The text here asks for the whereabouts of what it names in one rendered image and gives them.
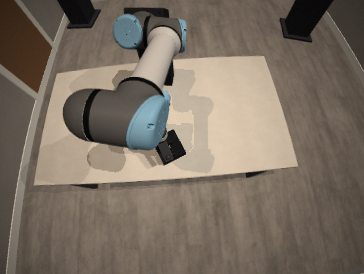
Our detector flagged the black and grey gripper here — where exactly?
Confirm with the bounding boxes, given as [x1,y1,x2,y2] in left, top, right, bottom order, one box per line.
[155,136,172,152]

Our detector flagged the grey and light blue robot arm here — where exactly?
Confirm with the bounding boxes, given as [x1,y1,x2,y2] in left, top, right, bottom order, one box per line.
[63,11,187,163]

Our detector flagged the black lighting desk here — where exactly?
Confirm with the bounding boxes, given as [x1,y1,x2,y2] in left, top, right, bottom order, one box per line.
[158,129,186,165]

